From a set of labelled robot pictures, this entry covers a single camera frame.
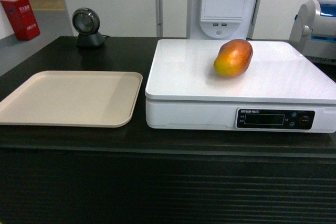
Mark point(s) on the dark red yellow mango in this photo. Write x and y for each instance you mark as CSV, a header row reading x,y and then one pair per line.
x,y
233,58

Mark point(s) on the black slatted checkout counter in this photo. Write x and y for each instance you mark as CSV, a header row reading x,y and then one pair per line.
x,y
139,174

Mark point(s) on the white checkout scale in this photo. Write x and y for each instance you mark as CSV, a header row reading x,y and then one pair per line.
x,y
281,91

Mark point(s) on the beige plastic tray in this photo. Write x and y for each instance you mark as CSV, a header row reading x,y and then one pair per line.
x,y
73,98

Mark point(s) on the white receipt printer kiosk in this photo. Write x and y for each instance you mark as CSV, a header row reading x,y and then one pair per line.
x,y
220,19

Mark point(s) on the black round barcode scanner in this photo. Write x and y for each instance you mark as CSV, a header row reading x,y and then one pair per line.
x,y
87,22

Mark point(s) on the white blue label printer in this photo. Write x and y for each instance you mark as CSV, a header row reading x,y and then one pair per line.
x,y
313,31

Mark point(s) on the red fire extinguisher box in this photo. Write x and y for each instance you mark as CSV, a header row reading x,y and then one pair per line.
x,y
21,18

